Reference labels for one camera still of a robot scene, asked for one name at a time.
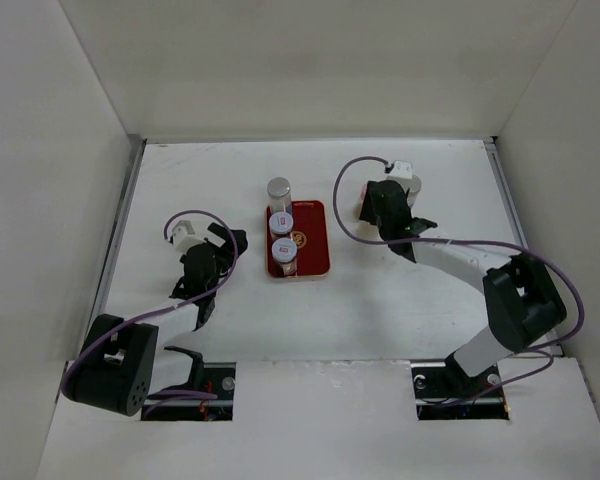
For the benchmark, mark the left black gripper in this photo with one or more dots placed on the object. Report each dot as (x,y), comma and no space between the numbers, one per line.
(226,251)

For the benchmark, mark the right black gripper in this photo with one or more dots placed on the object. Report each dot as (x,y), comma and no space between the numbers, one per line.
(367,213)

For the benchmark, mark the pink lid small bottle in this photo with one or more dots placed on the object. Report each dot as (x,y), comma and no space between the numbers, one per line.
(360,204)

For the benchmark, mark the short jar white lid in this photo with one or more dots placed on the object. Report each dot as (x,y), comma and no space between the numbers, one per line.
(284,253)

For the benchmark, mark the short jar red label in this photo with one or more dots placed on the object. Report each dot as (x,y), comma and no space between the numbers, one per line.
(280,224)

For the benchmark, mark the tall bottle silver lid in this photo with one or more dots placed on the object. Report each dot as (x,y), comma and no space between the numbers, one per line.
(279,193)

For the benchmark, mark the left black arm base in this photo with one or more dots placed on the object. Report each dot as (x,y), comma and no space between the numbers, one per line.
(185,387)

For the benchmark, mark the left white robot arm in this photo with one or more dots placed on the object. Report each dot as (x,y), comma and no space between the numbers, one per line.
(123,363)

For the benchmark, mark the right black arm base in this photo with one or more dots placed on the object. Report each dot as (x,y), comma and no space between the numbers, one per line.
(438,399)

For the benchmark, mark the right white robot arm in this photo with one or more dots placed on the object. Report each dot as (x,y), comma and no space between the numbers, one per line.
(522,302)

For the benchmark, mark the tall bottle grey lid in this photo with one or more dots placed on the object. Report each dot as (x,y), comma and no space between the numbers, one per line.
(413,188)

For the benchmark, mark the red rectangular tray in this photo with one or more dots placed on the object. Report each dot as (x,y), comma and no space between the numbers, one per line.
(310,234)

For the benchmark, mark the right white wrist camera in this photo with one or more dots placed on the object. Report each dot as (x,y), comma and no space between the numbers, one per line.
(401,172)

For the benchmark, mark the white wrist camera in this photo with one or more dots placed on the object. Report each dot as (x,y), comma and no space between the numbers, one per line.
(401,172)
(184,237)

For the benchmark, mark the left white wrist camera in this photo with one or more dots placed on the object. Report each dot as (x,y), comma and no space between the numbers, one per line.
(184,237)

